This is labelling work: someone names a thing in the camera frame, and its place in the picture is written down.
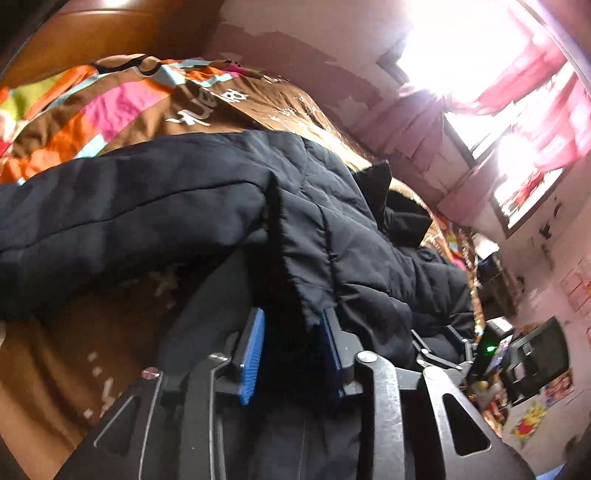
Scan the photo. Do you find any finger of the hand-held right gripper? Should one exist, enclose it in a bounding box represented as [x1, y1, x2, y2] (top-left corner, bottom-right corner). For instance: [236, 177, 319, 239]
[410, 330, 465, 372]
[444, 324, 477, 361]

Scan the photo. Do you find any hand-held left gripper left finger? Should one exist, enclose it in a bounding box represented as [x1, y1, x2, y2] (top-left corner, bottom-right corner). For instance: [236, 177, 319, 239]
[55, 307, 266, 480]

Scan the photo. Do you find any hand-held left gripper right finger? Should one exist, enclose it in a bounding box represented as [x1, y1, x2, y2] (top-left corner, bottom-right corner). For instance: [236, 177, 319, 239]
[321, 307, 539, 480]

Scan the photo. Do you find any black padded jacket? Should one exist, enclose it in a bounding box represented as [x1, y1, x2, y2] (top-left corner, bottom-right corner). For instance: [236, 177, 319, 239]
[0, 129, 477, 480]

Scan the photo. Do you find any black television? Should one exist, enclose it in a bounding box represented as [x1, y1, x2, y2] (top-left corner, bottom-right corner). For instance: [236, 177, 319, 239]
[501, 316, 574, 408]

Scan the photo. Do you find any dark wooden side table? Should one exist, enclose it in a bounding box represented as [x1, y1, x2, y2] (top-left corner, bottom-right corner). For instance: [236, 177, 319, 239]
[475, 249, 519, 320]

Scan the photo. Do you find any colourful small poster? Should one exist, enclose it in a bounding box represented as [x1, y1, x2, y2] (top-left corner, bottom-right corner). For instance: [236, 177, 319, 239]
[544, 370, 576, 408]

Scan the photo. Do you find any yellow cartoon poster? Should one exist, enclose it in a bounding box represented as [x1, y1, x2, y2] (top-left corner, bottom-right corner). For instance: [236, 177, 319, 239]
[510, 401, 551, 449]

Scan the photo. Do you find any pink curtain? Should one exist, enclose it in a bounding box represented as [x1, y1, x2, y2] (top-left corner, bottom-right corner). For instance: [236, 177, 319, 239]
[457, 28, 591, 172]
[383, 88, 467, 185]

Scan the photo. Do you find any colourful patchwork blanket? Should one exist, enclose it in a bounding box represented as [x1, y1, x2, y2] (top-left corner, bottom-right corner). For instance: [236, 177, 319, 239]
[0, 54, 485, 480]

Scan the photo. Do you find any window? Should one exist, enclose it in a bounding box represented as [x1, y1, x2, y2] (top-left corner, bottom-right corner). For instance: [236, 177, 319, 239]
[379, 0, 591, 238]

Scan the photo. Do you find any wooden headboard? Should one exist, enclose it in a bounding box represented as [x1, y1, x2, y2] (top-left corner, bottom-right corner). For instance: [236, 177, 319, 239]
[0, 0, 227, 88]

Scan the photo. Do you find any paper wall chart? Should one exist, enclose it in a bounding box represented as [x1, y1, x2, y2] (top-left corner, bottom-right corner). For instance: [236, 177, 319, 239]
[560, 257, 591, 315]

